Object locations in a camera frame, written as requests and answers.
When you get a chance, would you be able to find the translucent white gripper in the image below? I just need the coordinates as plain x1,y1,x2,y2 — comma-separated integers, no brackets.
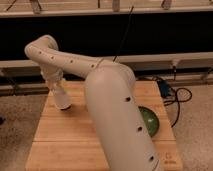
46,76,65,91

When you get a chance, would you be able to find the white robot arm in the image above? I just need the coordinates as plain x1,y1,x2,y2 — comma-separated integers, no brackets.
24,35,164,171

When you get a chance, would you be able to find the wooden cutting board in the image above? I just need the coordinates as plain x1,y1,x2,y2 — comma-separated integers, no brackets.
25,81,183,171

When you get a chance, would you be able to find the green bowl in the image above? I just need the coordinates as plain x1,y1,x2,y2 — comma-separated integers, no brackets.
139,106,160,137

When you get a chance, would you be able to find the black hanging cable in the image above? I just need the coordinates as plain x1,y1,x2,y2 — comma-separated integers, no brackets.
112,5,135,63

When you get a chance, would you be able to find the black cable on floor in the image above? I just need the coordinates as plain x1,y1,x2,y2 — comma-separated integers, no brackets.
138,75,193,128

